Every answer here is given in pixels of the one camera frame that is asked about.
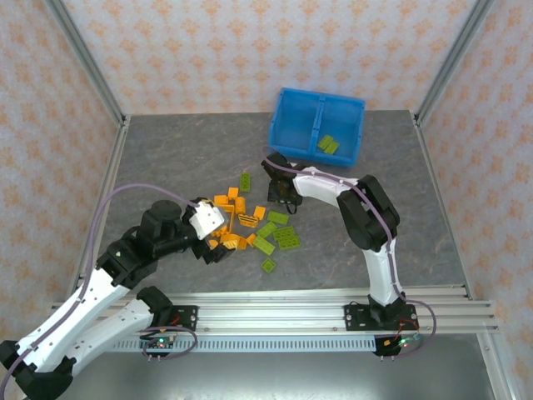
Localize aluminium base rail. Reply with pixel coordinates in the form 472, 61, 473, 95
52, 286, 501, 334

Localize small circuit board with LED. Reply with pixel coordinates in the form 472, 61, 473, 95
385, 334, 422, 351
145, 336, 177, 351

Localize grey slotted cable duct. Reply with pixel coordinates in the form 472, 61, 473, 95
112, 336, 378, 353

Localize blue divided plastic bin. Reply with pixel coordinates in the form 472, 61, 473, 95
267, 86, 367, 168

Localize aluminium table side rail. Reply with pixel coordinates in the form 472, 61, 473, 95
66, 122, 131, 303
411, 112, 476, 301

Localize aluminium frame post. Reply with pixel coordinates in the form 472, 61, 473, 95
413, 0, 496, 126
43, 0, 130, 128

